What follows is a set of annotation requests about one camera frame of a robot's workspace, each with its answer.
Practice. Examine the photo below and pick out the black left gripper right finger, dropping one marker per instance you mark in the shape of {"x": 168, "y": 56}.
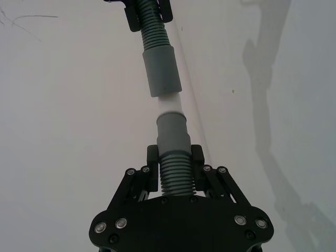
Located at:
{"x": 197, "y": 168}

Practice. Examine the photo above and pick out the white plastic pipe connector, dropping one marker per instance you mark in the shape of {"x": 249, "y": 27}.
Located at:
{"x": 169, "y": 103}

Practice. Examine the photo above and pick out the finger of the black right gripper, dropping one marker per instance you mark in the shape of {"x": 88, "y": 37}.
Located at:
{"x": 165, "y": 11}
{"x": 132, "y": 18}

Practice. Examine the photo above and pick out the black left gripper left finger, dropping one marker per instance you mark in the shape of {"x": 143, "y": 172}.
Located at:
{"x": 152, "y": 168}

